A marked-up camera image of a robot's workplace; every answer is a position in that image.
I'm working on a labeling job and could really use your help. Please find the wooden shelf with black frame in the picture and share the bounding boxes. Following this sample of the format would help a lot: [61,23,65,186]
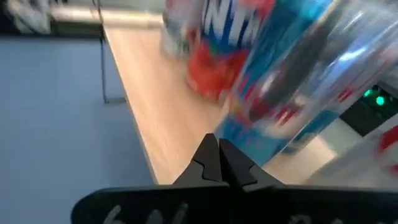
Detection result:
[98,24,340,185]

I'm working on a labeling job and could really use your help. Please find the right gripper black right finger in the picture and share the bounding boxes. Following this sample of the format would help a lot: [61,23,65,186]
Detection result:
[219,138,398,224]

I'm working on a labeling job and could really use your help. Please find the silver Diet Coke can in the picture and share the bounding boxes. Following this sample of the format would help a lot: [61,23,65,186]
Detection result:
[306,71,398,191]

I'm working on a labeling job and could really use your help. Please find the red Fanta strawberry can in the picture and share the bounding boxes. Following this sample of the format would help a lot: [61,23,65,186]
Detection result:
[185,0,275,101]

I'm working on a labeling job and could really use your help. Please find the black metal table frame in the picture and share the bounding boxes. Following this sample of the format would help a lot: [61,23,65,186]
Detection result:
[0,4,164,40]

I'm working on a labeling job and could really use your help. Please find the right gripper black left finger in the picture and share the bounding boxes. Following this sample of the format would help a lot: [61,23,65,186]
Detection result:
[70,133,231,224]

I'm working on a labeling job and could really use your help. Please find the blue silver Red Bull can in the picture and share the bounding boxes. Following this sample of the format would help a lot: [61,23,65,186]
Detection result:
[214,0,398,167]

